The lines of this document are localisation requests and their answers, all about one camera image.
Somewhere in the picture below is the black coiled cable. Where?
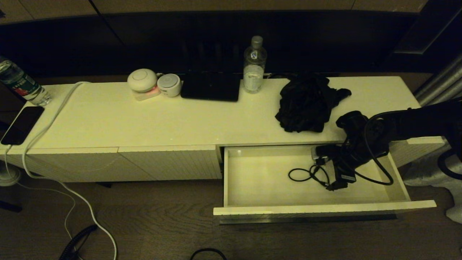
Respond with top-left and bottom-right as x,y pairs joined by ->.
59,225 -> 99,260

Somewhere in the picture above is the black umbrella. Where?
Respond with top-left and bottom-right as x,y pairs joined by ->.
275,74 -> 352,133

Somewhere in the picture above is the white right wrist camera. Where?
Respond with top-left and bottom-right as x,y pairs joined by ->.
311,144 -> 335,161

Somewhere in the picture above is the black floor cable loop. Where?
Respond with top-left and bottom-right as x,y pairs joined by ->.
190,248 -> 227,260

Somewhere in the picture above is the white drawer with black handle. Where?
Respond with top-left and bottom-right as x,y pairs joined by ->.
213,144 -> 437,225

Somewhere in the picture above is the white round floor object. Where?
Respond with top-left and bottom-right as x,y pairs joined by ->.
0,166 -> 18,187

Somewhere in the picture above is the thick white power cable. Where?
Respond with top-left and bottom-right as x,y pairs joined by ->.
22,81 -> 118,260

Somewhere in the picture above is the small white round speaker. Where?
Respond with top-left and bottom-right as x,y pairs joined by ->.
157,74 -> 182,97

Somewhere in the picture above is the large white dome device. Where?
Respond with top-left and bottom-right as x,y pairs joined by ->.
127,69 -> 158,92

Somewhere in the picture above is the clear bottle with green label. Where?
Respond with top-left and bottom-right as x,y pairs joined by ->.
0,56 -> 52,107

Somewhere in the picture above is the black flat rectangular device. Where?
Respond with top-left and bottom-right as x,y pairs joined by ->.
180,71 -> 241,102

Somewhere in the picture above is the black smartphone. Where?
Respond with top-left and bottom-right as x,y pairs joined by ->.
1,106 -> 45,145

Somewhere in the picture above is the grey curtain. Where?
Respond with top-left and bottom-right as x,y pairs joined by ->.
402,54 -> 462,224

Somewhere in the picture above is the white low cabinet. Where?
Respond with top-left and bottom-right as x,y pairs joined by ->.
0,76 -> 445,182

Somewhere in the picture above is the clear bottle with grey cap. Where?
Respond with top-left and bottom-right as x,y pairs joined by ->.
243,35 -> 268,94

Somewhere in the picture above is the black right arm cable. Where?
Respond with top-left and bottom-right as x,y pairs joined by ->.
346,110 -> 395,186

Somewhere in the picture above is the short black USB cable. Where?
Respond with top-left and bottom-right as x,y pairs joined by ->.
288,165 -> 331,189

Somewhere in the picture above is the white base with pink light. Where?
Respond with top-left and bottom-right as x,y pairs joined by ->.
133,86 -> 161,101

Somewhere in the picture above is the thin white charging cable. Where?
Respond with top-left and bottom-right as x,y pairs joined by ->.
4,144 -> 77,241

